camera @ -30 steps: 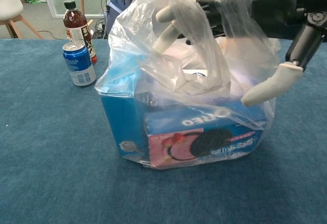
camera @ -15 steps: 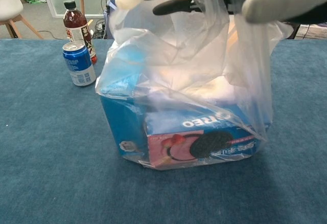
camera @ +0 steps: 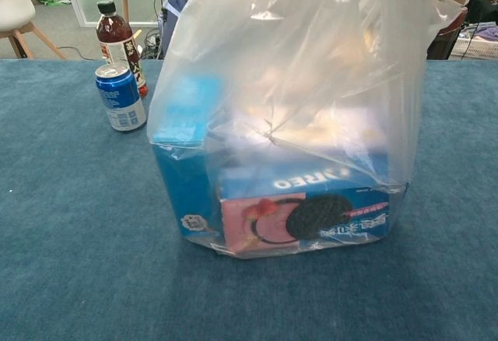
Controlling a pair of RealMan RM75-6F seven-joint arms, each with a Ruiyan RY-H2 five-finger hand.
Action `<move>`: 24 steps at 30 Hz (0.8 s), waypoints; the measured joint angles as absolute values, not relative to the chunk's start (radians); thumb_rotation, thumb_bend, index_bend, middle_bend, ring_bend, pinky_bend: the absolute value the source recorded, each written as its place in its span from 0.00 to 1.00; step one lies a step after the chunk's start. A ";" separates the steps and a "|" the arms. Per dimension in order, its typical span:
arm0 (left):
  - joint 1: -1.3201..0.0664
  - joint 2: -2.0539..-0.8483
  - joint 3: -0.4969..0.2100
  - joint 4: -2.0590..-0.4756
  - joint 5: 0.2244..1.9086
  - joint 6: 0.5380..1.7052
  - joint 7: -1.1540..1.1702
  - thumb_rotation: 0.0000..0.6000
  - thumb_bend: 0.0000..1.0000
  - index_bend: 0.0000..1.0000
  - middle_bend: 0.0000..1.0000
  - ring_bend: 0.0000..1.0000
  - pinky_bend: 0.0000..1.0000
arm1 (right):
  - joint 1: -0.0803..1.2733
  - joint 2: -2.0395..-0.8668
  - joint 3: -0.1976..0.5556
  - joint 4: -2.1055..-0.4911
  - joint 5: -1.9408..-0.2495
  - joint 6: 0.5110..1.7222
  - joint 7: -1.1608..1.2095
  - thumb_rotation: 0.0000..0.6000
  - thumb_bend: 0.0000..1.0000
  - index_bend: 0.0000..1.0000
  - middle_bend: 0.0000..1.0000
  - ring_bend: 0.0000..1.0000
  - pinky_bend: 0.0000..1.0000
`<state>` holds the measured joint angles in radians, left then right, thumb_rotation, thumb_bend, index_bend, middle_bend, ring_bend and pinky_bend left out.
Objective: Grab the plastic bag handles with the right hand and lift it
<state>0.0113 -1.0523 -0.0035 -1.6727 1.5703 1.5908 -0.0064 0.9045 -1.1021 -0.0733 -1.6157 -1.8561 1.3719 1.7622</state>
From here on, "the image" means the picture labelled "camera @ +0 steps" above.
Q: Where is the transparent plastic bag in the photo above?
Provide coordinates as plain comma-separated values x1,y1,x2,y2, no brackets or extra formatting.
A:
146,0,466,260

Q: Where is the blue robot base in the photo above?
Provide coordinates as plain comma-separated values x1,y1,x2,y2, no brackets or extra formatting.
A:
159,0,191,60

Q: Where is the purple cloth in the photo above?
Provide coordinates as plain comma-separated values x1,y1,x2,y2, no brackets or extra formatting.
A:
472,25,498,42

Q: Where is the white plastic basket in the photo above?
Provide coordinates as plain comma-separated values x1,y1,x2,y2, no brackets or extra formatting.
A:
451,37,498,61

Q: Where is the blue Oreo cookie box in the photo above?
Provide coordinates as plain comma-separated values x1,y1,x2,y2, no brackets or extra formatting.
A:
218,163,391,256

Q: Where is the white power strip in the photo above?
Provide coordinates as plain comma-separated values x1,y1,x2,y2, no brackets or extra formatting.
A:
143,31,163,51

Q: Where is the tall blue carton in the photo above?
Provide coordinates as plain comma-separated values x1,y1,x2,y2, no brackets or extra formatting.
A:
150,75,223,241

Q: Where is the dark tea bottle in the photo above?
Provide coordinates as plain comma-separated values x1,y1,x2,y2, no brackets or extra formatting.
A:
96,0,149,99

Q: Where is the blue drink can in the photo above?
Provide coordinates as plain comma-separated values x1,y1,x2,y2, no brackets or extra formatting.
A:
95,63,148,133

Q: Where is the white chair with wooden legs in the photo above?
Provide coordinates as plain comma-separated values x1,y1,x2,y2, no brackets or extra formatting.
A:
0,0,67,61

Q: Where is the blue table cloth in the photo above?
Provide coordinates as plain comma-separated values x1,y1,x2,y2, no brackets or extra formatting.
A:
0,58,498,341

